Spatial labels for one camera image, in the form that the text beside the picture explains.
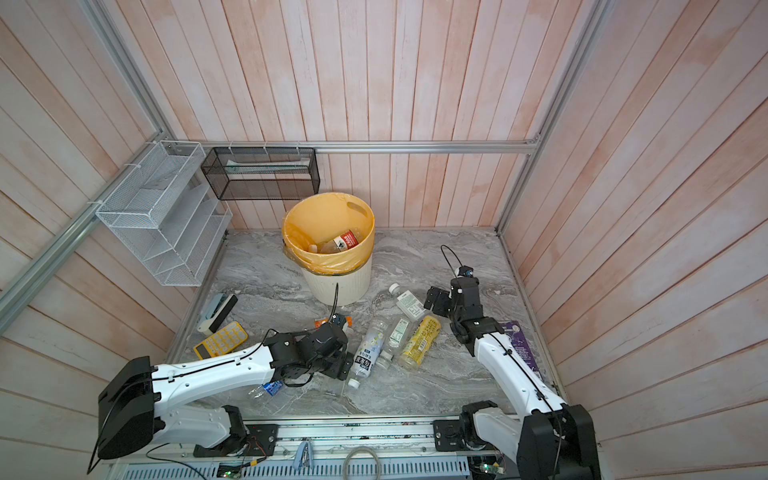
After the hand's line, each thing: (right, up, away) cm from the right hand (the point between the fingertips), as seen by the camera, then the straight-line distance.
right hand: (442, 293), depth 86 cm
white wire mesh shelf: (-74, +19, -7) cm, 77 cm away
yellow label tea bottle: (-6, -12, -1) cm, 13 cm away
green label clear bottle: (-10, -4, +9) cm, 14 cm away
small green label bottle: (-14, -13, -1) cm, 19 cm away
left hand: (-30, -18, -7) cm, 36 cm away
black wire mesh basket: (-60, +41, +18) cm, 75 cm away
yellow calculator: (-67, -15, +2) cm, 68 cm away
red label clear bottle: (-29, +16, +8) cm, 34 cm away
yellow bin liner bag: (-36, +19, +15) cm, 44 cm away
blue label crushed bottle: (-47, -24, -9) cm, 54 cm away
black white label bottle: (-22, -16, -5) cm, 28 cm away
